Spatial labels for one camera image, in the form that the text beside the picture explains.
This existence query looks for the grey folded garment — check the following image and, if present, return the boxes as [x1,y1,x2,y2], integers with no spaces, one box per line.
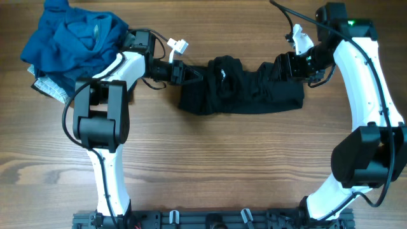
[122,32,135,48]

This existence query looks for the blue crumpled shirt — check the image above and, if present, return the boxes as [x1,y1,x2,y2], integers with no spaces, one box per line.
[20,0,128,96]

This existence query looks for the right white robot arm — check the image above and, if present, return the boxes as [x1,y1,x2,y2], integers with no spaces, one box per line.
[271,3,406,226]

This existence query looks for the white patterned cloth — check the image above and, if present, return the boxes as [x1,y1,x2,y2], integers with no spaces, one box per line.
[27,65,88,104]

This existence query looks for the black t-shirt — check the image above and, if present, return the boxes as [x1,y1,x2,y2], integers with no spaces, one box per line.
[178,55,305,115]

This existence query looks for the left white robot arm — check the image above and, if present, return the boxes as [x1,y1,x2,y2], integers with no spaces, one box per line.
[71,29,203,219]

